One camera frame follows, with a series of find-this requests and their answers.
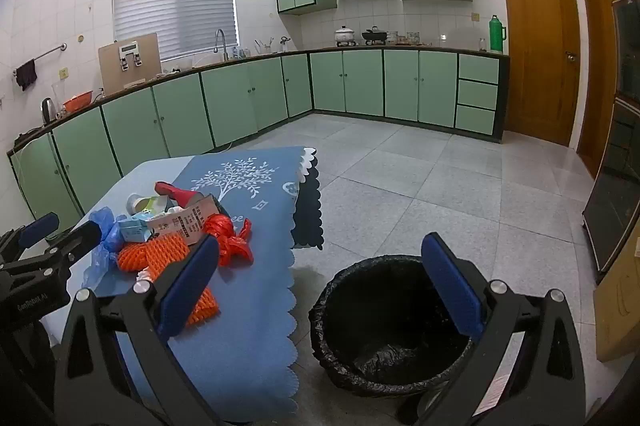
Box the green thermos flask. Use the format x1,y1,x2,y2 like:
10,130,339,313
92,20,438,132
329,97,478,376
488,15,508,53

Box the wooden door with handle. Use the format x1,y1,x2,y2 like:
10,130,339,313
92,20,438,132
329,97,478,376
497,0,582,148

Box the white device on board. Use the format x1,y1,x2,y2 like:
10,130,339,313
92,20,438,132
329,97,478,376
118,41,144,70

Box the blue plastic bag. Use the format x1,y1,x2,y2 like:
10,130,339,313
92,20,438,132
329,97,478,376
82,206,127,292

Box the group of glass jars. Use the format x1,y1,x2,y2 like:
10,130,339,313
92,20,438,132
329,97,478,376
386,30,422,46

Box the blue tree-print tablecloth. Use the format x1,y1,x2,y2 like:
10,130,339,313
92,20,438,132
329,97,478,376
82,147,324,426

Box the cardboard board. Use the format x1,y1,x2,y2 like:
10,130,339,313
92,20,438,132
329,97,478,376
98,32,163,93

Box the blue and white paper cup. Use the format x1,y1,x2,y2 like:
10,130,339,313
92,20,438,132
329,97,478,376
125,192,157,217

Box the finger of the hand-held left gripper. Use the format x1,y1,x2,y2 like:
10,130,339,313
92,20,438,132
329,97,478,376
0,212,61,263
10,220,104,279

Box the black trash bin with bag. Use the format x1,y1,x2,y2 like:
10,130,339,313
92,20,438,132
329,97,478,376
309,255,482,403

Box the black glass cabinet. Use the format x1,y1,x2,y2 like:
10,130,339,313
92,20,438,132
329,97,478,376
581,0,640,285

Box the metal towel rail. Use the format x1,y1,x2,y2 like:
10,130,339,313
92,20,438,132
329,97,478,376
12,42,68,75

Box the red plastic bag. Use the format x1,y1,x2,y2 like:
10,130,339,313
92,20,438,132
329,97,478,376
202,212,254,267

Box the dark hanging towel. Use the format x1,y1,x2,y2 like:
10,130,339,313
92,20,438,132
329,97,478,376
14,59,39,92

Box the orange foam fruit net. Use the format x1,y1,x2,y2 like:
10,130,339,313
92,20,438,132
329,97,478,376
116,237,221,328

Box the white green-print package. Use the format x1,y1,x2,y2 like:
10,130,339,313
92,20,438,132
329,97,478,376
141,197,177,221

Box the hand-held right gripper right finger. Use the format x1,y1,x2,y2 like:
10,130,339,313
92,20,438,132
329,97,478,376
421,232,587,426

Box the small teal box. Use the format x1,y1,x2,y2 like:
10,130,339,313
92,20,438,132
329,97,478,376
120,217,152,245

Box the plain wooden door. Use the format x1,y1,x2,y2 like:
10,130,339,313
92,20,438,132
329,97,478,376
576,0,622,180

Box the green base cabinets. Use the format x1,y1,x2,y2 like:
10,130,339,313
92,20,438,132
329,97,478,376
7,48,511,227

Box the round table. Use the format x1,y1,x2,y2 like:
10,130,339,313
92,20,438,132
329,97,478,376
65,153,301,426

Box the white window blind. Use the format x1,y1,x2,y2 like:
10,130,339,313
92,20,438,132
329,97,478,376
112,0,240,62

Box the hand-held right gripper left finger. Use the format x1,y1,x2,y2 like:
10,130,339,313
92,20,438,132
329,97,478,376
54,233,236,426

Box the orange basin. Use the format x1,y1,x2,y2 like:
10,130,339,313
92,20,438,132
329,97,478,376
62,89,95,113

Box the cardboard box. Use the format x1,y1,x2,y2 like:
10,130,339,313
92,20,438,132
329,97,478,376
594,226,640,363

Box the white printed paper box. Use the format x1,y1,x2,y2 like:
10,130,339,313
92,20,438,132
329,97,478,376
150,195,222,248

